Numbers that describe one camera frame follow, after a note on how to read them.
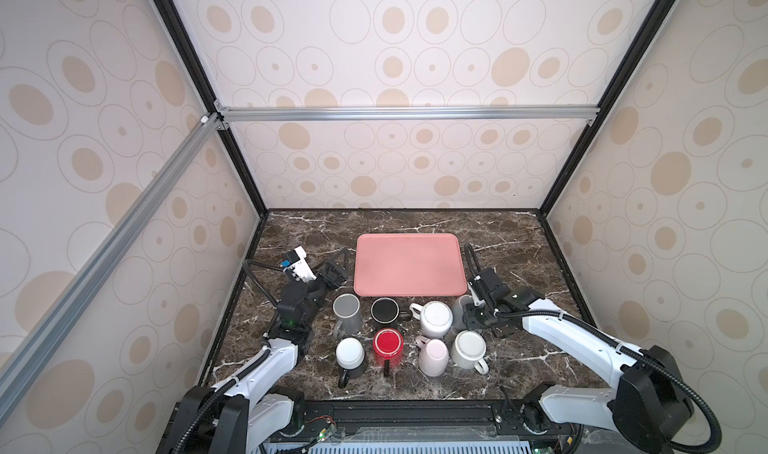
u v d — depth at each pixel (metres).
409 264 1.05
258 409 0.56
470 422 0.75
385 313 0.83
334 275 0.71
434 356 0.74
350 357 0.75
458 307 0.81
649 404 0.40
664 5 0.70
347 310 0.82
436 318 0.83
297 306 0.60
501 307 0.59
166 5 0.70
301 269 0.70
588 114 0.93
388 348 0.80
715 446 0.38
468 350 0.78
